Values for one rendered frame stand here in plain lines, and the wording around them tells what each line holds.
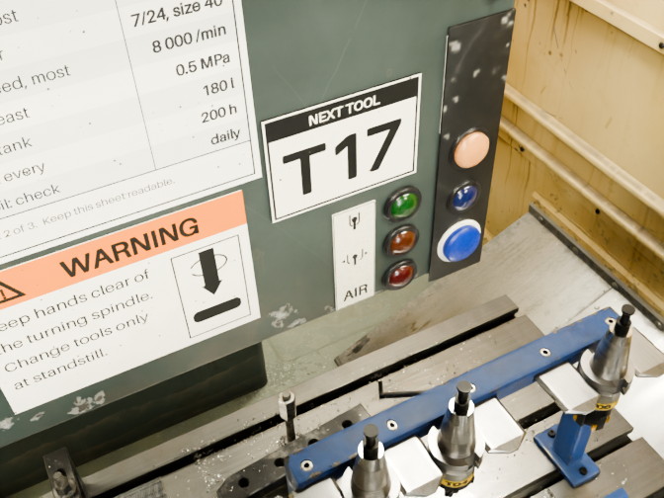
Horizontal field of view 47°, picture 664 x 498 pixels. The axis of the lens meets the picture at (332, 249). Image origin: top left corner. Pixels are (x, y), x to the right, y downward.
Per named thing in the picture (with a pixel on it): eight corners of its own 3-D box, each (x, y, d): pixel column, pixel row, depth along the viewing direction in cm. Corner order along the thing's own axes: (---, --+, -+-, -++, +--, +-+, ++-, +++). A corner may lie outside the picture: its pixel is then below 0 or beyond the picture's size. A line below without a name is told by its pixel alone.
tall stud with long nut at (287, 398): (303, 445, 122) (297, 396, 114) (288, 452, 122) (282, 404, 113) (295, 432, 124) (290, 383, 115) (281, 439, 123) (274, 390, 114)
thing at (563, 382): (607, 404, 90) (608, 400, 89) (571, 423, 88) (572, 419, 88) (567, 363, 94) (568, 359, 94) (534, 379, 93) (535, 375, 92)
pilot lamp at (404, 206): (420, 215, 49) (421, 189, 48) (390, 226, 49) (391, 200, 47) (415, 209, 50) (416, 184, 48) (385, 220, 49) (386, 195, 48)
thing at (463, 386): (461, 396, 81) (464, 376, 79) (472, 407, 80) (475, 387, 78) (450, 404, 80) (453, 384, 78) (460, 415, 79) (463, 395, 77)
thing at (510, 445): (532, 443, 86) (533, 439, 86) (494, 462, 85) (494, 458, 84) (495, 398, 91) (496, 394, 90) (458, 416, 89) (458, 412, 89)
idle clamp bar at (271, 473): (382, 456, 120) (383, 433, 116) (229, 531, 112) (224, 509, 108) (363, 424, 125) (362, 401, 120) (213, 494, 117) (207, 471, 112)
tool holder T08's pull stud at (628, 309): (622, 322, 88) (630, 301, 86) (631, 332, 87) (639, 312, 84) (610, 325, 88) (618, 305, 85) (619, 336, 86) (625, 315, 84)
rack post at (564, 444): (601, 473, 117) (649, 352, 97) (573, 489, 115) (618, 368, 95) (558, 425, 124) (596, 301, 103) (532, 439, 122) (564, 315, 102)
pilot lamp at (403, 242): (417, 251, 52) (419, 226, 50) (389, 262, 51) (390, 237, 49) (413, 245, 52) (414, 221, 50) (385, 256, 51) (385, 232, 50)
